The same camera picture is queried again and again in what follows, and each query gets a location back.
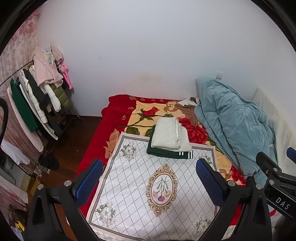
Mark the red floral blanket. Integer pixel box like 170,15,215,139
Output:
76,94,246,186

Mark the white wall socket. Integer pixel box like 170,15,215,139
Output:
216,72,223,80

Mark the olive puffer vest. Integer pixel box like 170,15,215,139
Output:
50,84,70,109

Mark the white floral patterned cloth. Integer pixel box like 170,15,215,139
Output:
86,133,218,240

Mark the pink plastic hanger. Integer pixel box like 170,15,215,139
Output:
58,63,73,90

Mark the black clothes rack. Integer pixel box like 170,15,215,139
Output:
1,61,74,176

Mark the folded green striped garment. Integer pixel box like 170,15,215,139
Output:
147,125,193,160

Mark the pink fluffy garment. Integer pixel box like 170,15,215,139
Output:
32,44,63,87

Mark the hanging green garment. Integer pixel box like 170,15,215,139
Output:
10,79,38,132

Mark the white textured mattress pad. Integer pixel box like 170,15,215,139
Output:
252,88,295,162

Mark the blue quilted duvet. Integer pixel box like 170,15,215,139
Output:
194,77,277,186

